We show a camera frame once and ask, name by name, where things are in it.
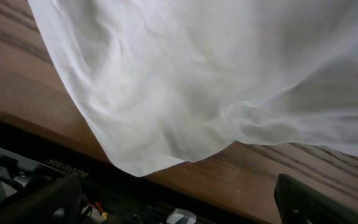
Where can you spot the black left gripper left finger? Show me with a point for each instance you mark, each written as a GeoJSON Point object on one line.
{"type": "Point", "coordinates": [43, 201]}

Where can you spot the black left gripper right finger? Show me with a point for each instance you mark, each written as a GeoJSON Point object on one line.
{"type": "Point", "coordinates": [298, 203]}

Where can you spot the white Puma t-shirt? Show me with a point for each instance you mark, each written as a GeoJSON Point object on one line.
{"type": "Point", "coordinates": [164, 82]}

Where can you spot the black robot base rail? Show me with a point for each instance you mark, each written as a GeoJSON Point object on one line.
{"type": "Point", "coordinates": [115, 196]}

